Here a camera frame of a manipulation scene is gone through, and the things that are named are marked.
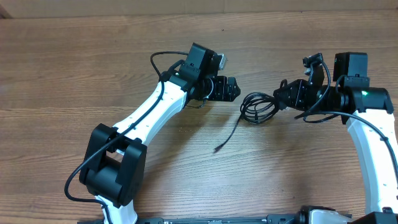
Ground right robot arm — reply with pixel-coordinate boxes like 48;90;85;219
273;52;397;223

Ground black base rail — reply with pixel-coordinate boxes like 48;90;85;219
77;213;355;224

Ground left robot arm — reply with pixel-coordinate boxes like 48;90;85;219
79;44;240;223

